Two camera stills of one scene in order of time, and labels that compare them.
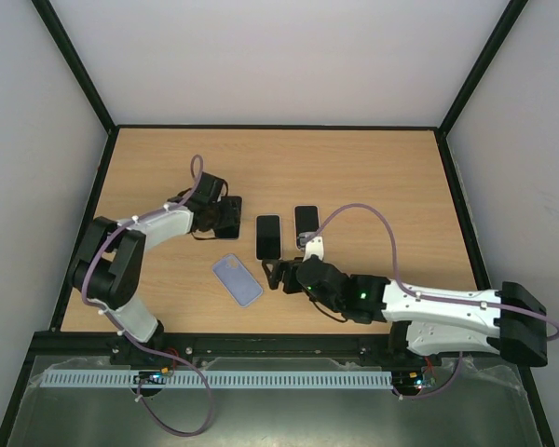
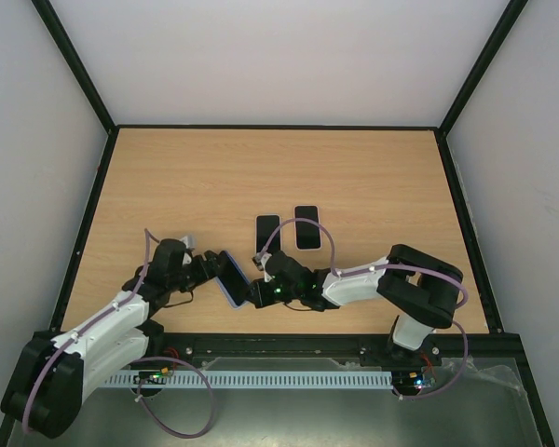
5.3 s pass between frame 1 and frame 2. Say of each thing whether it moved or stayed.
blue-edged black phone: stayed
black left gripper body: moved
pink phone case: stayed
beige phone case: stayed
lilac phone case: moved
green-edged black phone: stayed
